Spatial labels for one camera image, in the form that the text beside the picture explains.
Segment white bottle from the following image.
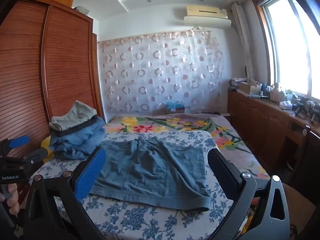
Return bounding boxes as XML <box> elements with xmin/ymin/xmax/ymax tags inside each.
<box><xmin>271</xmin><ymin>82</ymin><xmax>282</xmax><ymax>102</ymax></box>

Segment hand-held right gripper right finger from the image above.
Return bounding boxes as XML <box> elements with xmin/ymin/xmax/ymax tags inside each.
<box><xmin>207</xmin><ymin>148</ymin><xmax>290</xmax><ymax>240</ymax></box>

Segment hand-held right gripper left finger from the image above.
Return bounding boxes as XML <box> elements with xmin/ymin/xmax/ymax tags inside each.
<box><xmin>24</xmin><ymin>147</ymin><xmax>108</xmax><ymax>240</ymax></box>

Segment wooden sideboard cabinet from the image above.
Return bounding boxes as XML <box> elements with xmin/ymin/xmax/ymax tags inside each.
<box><xmin>227</xmin><ymin>87</ymin><xmax>320</xmax><ymax>200</ymax></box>

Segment blue floral blanket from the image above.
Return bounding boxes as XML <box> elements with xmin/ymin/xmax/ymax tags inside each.
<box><xmin>29</xmin><ymin>130</ymin><xmax>250</xmax><ymax>240</ymax></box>

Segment white air conditioner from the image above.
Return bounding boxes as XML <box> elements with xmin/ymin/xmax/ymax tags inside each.
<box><xmin>184</xmin><ymin>4</ymin><xmax>232</xmax><ymax>28</ymax></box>

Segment window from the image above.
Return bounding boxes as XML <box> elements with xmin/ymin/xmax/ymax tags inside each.
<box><xmin>252</xmin><ymin>0</ymin><xmax>320</xmax><ymax>105</ymax></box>

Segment light blue denim garment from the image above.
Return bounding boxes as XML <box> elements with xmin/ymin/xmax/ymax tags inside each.
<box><xmin>49</xmin><ymin>117</ymin><xmax>107</xmax><ymax>160</ymax></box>

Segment teal pants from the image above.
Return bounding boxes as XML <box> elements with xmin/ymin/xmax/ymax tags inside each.
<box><xmin>89</xmin><ymin>136</ymin><xmax>213</xmax><ymax>212</ymax></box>

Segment person's left hand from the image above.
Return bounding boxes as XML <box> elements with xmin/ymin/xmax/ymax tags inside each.
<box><xmin>0</xmin><ymin>183</ymin><xmax>20</xmax><ymax>215</ymax></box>

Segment stack of papers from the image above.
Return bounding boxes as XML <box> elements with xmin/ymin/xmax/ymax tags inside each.
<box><xmin>230</xmin><ymin>77</ymin><xmax>248</xmax><ymax>88</ymax></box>

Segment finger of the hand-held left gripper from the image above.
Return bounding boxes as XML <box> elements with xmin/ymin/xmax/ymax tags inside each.
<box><xmin>0</xmin><ymin>135</ymin><xmax>30</xmax><ymax>155</ymax></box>
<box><xmin>7</xmin><ymin>147</ymin><xmax>48</xmax><ymax>167</ymax></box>

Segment yellow cloth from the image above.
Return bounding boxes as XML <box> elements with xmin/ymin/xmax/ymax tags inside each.
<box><xmin>41</xmin><ymin>135</ymin><xmax>54</xmax><ymax>165</ymax></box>

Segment circle-patterned sheer curtain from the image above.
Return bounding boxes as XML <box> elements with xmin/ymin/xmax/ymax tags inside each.
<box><xmin>97</xmin><ymin>29</ymin><xmax>224</xmax><ymax>115</ymax></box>

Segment open cardboard box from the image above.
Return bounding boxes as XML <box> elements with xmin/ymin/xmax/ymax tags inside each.
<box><xmin>239</xmin><ymin>81</ymin><xmax>262</xmax><ymax>95</ymax></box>

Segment dark folded garment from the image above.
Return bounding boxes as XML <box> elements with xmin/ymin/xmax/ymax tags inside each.
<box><xmin>51</xmin><ymin>116</ymin><xmax>100</xmax><ymax>138</ymax></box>

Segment wooden slatted wardrobe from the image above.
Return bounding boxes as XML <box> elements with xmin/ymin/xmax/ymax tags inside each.
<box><xmin>0</xmin><ymin>0</ymin><xmax>105</xmax><ymax>160</ymax></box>

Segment small cardboard box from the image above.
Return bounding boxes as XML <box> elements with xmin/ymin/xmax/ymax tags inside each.
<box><xmin>166</xmin><ymin>106</ymin><xmax>185</xmax><ymax>116</ymax></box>

